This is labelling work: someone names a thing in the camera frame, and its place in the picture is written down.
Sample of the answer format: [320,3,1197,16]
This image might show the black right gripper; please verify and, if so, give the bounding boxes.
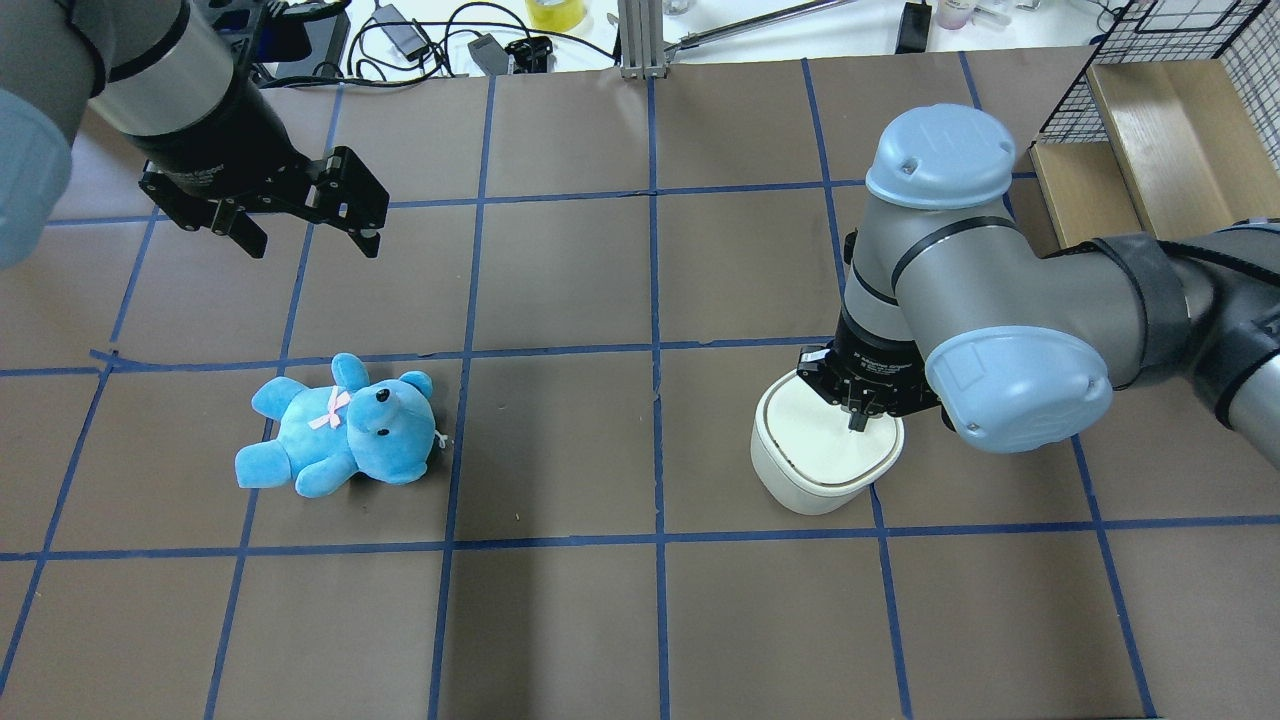
[796,318,940,433]

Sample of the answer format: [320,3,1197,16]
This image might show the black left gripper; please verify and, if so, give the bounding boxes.
[138,146,390,259]

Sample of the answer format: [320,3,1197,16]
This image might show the white small trash can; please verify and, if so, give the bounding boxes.
[750,372,908,516]

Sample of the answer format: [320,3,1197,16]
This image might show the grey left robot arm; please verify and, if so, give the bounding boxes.
[1,1,389,268]

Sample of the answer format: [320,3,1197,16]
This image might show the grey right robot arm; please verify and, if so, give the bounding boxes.
[797,104,1277,462]

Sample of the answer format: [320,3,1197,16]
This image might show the blue teddy bear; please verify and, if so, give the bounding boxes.
[234,354,451,498]

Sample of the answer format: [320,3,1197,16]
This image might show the black power adapter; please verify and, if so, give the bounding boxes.
[371,4,433,61]

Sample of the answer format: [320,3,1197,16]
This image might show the yellow tape roll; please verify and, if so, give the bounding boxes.
[525,0,588,33]

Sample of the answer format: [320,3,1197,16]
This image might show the grey metal rod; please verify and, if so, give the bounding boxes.
[664,1,854,58]

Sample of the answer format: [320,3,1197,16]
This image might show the wooden shelf box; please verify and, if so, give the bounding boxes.
[1030,59,1279,249]

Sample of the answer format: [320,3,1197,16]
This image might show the black cables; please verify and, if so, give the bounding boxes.
[250,0,621,91]

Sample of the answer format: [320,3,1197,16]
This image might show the aluminium frame post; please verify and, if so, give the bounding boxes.
[616,1,669,79]

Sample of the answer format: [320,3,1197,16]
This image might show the black wire grid rack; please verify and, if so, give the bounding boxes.
[1032,1,1279,164]

